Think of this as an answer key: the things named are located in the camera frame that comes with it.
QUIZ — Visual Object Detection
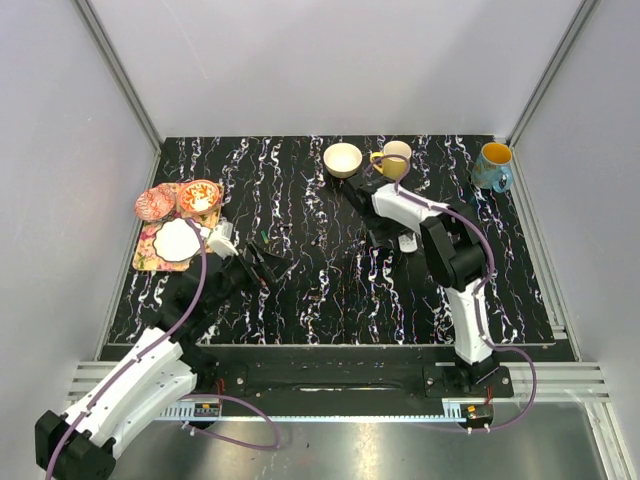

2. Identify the yellow mug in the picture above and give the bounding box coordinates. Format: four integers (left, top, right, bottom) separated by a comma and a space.
370, 140, 412, 181

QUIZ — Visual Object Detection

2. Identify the blue butterfly mug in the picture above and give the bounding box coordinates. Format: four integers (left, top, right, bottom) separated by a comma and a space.
471, 142, 513, 193

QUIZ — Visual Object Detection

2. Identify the white scalloped plate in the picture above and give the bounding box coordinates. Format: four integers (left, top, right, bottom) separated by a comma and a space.
153, 218, 211, 263

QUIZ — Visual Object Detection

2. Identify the floral rectangular tray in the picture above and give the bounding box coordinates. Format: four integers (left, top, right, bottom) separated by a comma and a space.
132, 182, 224, 272

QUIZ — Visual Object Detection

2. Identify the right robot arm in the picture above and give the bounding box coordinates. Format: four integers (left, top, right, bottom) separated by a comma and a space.
342, 178, 499, 396

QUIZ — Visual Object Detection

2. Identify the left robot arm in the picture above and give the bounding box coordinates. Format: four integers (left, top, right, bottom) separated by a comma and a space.
35, 242, 293, 479

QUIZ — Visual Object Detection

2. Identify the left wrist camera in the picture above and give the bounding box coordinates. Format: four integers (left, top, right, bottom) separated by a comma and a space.
205, 220, 239, 259

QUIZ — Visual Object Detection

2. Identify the orange floral small bowl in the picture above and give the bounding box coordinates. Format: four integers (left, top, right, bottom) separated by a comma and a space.
177, 179, 221, 214

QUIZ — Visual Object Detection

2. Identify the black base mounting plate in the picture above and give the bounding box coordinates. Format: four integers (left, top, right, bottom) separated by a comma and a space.
197, 345, 514, 419

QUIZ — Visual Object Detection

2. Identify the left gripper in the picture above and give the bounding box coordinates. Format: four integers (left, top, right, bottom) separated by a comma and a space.
206, 239, 294, 312

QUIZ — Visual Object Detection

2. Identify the aluminium rail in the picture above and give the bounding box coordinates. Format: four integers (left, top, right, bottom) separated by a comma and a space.
506, 362, 610, 403

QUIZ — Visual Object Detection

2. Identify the cream ceramic bowl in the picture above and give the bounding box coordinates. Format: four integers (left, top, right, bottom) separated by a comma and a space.
323, 143, 362, 179

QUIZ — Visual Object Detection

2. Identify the white remote control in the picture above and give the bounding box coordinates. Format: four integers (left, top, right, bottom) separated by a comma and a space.
398, 233, 418, 254

